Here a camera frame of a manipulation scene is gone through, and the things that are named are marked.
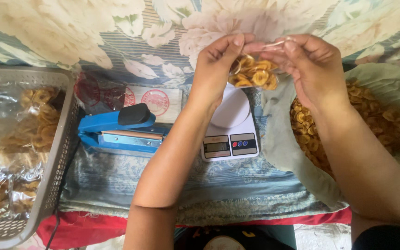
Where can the person's right hand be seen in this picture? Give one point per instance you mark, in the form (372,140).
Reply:
(314,73)

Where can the person's left hand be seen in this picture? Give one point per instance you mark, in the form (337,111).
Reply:
(210,76)

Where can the clear bag of banana chips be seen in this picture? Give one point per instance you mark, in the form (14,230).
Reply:
(255,74)

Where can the stack of red stamped labels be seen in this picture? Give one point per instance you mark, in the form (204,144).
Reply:
(160,102)

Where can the white digital kitchen scale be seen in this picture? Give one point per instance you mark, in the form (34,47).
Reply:
(231,139)

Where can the large pale green plastic bag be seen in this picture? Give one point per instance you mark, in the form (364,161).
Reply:
(283,145)

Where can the heap of loose banana chips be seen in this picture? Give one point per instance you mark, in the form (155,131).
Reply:
(380,121)

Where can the blue impulse bag sealer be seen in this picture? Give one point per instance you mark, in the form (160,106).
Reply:
(116,122)

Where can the clear bags with red print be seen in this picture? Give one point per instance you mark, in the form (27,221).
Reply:
(95,93)

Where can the floral bed sheet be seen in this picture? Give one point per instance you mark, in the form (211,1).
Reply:
(82,31)

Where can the blue patterned cloth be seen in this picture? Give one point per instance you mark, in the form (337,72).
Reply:
(116,184)

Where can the person's black shirt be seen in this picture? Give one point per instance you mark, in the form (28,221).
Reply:
(234,239)

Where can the white patterned cloth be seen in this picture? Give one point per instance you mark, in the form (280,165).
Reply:
(321,238)

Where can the grey perforated plastic basket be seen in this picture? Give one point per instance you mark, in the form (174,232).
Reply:
(57,166)

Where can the red cloth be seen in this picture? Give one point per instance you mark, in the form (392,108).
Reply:
(82,227)

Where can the pile of packed chip bags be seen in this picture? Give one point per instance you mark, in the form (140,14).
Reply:
(19,139)

